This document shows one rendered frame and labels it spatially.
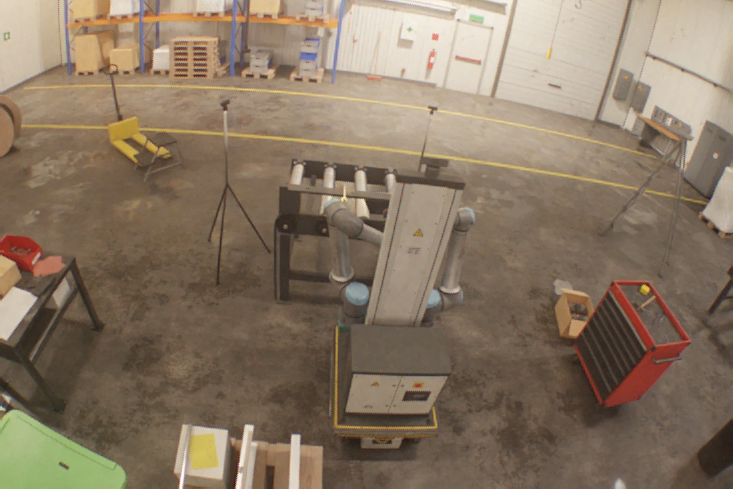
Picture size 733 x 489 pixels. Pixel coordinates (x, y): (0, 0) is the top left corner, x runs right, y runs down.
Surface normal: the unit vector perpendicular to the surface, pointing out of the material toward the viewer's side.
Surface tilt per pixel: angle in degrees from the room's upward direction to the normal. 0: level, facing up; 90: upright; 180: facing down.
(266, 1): 90
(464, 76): 90
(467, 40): 90
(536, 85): 90
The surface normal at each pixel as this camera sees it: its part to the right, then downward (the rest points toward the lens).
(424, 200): 0.04, 0.55
